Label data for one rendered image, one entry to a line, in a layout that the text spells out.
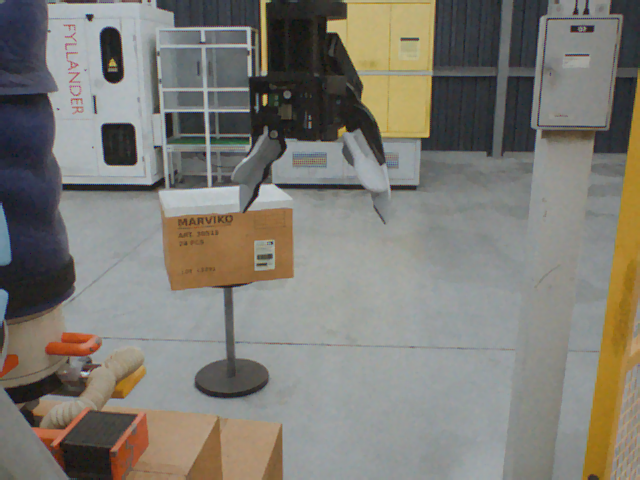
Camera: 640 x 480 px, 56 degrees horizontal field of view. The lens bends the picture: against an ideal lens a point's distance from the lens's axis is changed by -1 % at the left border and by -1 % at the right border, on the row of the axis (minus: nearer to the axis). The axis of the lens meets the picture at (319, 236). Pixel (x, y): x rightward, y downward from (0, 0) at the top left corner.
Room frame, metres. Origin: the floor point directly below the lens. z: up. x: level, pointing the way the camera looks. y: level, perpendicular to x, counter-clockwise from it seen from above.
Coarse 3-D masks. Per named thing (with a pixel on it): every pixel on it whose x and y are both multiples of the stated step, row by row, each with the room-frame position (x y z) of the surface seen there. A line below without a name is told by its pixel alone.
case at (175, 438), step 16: (48, 400) 1.15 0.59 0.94; (160, 416) 1.09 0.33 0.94; (176, 416) 1.09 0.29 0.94; (192, 416) 1.09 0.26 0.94; (208, 416) 1.09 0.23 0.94; (160, 432) 1.04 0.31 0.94; (176, 432) 1.04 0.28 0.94; (192, 432) 1.04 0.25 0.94; (208, 432) 1.04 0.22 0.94; (160, 448) 0.98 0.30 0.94; (176, 448) 0.98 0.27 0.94; (192, 448) 0.98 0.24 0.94; (208, 448) 1.02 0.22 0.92; (144, 464) 0.94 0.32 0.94; (160, 464) 0.94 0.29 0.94; (176, 464) 0.94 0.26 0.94; (192, 464) 0.94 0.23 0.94; (208, 464) 1.02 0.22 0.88
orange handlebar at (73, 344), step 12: (72, 336) 0.95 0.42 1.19; (84, 336) 0.95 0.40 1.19; (96, 336) 0.94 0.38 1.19; (48, 348) 0.91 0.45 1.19; (60, 348) 0.91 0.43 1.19; (72, 348) 0.90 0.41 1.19; (84, 348) 0.91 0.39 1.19; (96, 348) 0.92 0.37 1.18; (12, 360) 0.86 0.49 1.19; (36, 432) 0.66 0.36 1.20; (48, 432) 0.66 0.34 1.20; (60, 432) 0.66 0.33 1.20; (48, 444) 0.65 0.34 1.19
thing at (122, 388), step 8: (80, 360) 1.03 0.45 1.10; (88, 360) 1.03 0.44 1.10; (144, 368) 1.06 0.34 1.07; (128, 376) 1.02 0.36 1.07; (136, 376) 1.03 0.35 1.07; (120, 384) 0.99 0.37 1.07; (128, 384) 1.00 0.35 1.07; (136, 384) 1.02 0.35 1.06; (120, 392) 0.97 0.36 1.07; (128, 392) 0.99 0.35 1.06
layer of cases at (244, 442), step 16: (224, 432) 1.64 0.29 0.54; (240, 432) 1.64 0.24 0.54; (256, 432) 1.64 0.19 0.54; (272, 432) 1.64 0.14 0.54; (224, 448) 1.55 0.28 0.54; (240, 448) 1.55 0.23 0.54; (256, 448) 1.55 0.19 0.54; (272, 448) 1.56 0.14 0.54; (224, 464) 1.48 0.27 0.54; (240, 464) 1.48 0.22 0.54; (256, 464) 1.48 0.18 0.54; (272, 464) 1.54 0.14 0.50
